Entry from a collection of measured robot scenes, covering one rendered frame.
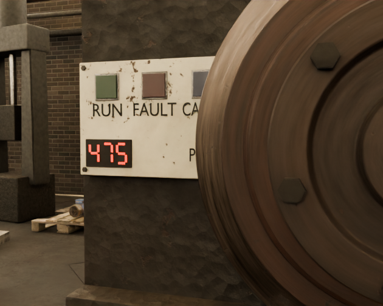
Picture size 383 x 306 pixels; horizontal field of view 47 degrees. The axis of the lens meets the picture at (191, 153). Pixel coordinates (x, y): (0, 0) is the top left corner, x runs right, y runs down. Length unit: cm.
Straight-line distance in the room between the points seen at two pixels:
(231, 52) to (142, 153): 25
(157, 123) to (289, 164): 31
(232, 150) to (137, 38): 30
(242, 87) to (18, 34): 550
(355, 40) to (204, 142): 20
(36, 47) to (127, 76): 520
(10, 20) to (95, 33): 541
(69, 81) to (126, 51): 717
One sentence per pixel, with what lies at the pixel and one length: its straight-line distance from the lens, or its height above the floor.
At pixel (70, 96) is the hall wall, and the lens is 786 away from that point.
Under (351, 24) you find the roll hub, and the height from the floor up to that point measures 122.
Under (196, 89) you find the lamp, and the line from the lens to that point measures 65.
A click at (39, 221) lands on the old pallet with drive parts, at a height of 12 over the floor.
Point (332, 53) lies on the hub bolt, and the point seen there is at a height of 120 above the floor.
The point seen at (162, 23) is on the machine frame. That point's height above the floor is 130.
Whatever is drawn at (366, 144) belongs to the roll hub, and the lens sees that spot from 40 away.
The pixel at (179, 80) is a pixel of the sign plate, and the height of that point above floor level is 121.
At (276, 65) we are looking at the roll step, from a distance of 47.
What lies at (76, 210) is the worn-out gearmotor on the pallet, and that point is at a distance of 508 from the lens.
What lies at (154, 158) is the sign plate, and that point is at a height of 109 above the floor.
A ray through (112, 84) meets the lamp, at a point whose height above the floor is 120.
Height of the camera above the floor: 113
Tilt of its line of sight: 3 degrees down
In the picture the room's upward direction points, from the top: straight up
